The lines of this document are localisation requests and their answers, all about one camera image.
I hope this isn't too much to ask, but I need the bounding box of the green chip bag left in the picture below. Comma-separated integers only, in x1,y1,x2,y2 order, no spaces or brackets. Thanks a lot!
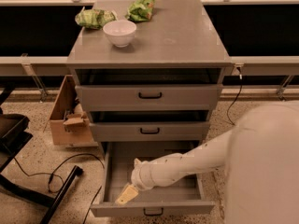
75,7,117,30

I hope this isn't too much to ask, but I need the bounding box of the grey drawer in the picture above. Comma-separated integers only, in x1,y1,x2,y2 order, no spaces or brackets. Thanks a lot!
90,110,209,142
91,141,214,217
76,68,221,111

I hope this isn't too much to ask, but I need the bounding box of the brown cardboard box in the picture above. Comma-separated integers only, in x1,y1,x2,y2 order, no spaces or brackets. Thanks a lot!
50,75,94,147

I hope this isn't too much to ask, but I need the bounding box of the grey metal railing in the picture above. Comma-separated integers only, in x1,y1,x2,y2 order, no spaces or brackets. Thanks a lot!
0,0,299,102

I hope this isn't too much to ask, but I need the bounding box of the black power adapter cable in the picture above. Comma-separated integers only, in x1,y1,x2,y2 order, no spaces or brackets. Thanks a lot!
226,66,245,126

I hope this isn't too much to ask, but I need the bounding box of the black office chair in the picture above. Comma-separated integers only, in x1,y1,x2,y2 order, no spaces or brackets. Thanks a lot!
0,91,86,224

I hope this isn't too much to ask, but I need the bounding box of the black cable on left floor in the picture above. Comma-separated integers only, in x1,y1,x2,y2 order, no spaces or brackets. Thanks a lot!
13,152,106,224

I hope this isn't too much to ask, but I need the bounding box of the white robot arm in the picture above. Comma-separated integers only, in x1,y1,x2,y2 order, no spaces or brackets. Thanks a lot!
116,101,299,224

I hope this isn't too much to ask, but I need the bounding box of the grey middle drawer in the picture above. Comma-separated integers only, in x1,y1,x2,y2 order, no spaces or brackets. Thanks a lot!
90,110,209,142

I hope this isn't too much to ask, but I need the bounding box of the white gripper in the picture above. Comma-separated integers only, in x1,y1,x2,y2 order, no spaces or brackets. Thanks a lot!
115,158,155,204

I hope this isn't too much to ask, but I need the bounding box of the green chip bag right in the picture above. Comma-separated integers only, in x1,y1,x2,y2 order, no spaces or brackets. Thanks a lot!
125,0,155,22

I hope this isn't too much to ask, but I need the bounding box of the white ceramic bowl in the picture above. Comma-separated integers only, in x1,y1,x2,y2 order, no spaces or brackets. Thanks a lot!
103,20,136,48

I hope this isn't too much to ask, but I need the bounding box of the grey drawer cabinet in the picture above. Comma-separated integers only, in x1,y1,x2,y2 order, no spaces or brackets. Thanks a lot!
66,0,234,151

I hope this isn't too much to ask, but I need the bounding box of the green chip bag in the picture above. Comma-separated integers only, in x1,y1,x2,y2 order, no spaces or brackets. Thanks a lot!
75,7,117,30
125,0,155,22

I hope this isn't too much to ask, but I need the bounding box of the grey bottom drawer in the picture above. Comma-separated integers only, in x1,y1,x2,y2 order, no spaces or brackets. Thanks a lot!
91,141,214,217

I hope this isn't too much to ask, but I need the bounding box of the grey top drawer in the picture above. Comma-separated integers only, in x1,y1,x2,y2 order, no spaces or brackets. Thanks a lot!
76,68,221,111

